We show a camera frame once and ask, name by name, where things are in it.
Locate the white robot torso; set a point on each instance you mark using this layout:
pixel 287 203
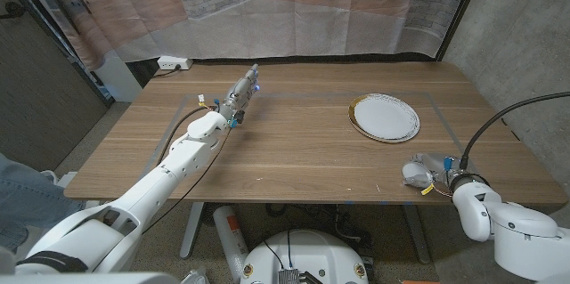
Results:
pixel 307 253

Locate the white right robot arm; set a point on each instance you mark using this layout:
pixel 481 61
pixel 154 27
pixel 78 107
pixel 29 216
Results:
pixel 525 239

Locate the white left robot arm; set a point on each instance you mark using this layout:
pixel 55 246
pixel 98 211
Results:
pixel 138 197

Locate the dark brown door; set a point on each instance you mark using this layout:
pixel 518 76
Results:
pixel 40 97

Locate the white table leg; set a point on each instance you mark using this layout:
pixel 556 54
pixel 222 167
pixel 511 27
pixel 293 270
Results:
pixel 191 230
pixel 416 235

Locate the person's leg in blue jeans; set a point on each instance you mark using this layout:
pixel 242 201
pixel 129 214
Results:
pixel 26 199

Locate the white power strip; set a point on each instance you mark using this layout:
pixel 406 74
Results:
pixel 171 62

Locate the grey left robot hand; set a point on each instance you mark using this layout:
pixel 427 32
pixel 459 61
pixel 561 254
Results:
pixel 238 94

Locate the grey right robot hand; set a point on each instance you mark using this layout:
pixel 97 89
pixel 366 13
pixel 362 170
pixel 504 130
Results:
pixel 435 161

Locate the white paper plate gold rim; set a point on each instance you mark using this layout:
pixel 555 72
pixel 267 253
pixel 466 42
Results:
pixel 385 118

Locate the white cylinder with orange label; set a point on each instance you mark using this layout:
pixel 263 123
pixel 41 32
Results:
pixel 231 239

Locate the grey tape outline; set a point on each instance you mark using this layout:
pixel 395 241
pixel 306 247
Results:
pixel 311 94

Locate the black backdrop stand pole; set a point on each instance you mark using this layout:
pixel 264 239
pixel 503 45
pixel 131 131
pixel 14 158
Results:
pixel 461 8

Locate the printed room scene backdrop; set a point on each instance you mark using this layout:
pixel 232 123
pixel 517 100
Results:
pixel 276 26

